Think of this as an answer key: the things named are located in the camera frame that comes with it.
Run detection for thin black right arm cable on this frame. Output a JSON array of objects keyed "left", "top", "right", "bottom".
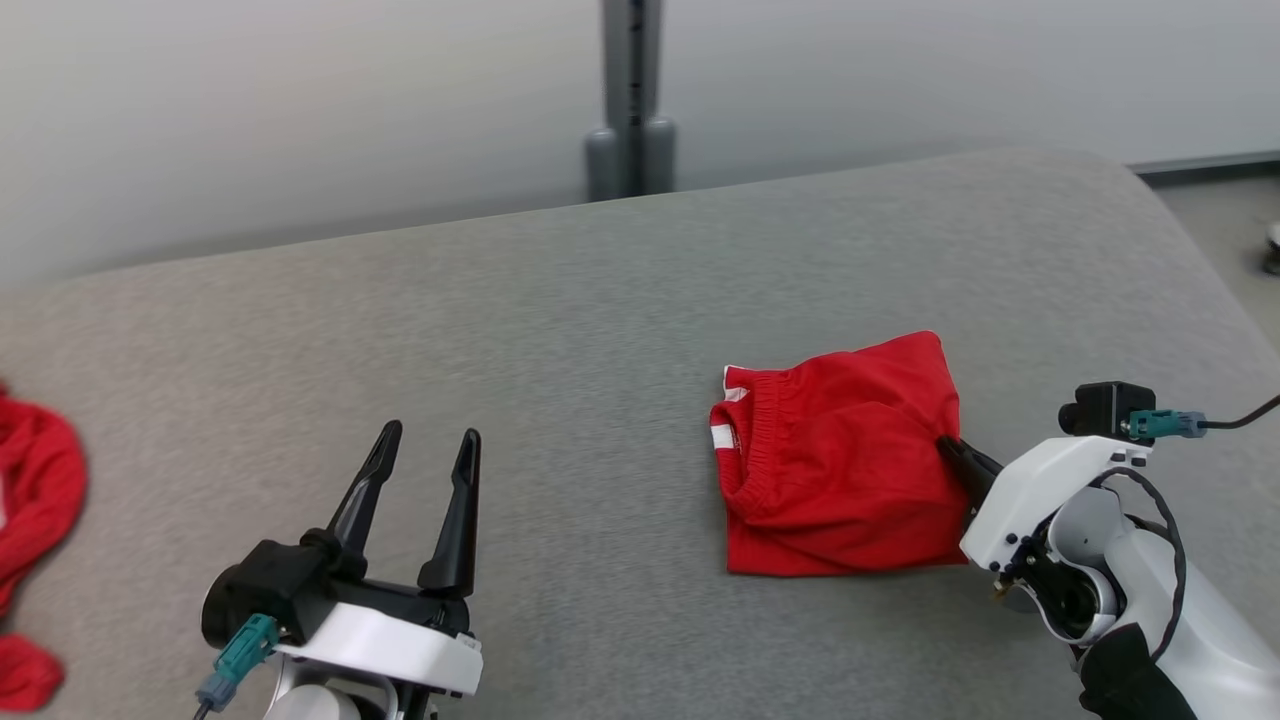
[{"left": 1085, "top": 465, "right": 1191, "bottom": 666}]

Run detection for grey cylindrical post foot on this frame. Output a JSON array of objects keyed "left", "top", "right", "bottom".
[
  {"left": 640, "top": 115, "right": 678, "bottom": 195},
  {"left": 585, "top": 125, "right": 621, "bottom": 204}
]

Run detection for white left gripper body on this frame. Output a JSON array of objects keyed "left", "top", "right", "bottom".
[{"left": 275, "top": 575, "right": 484, "bottom": 720}]

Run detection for red jersey striped white trim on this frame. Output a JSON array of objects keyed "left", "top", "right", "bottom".
[{"left": 0, "top": 385, "right": 89, "bottom": 713}]

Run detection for red shorts white side bands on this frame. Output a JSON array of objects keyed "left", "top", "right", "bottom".
[{"left": 708, "top": 330, "right": 976, "bottom": 578}]

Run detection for grey metal partition post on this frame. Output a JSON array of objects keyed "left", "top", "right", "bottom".
[{"left": 600, "top": 0, "right": 664, "bottom": 196}]

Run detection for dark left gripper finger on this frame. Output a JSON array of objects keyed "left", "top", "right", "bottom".
[
  {"left": 417, "top": 428, "right": 483, "bottom": 599},
  {"left": 325, "top": 420, "right": 404, "bottom": 581}
]

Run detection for left camera cable teal plug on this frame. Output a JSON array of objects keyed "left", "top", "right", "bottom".
[{"left": 193, "top": 613, "right": 281, "bottom": 720}]

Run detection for white partition panel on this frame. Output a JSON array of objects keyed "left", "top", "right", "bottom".
[
  {"left": 0, "top": 0, "right": 606, "bottom": 291},
  {"left": 660, "top": 0, "right": 1280, "bottom": 191}
]

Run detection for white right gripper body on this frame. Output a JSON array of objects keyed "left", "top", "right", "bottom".
[{"left": 960, "top": 435, "right": 1153, "bottom": 583}]

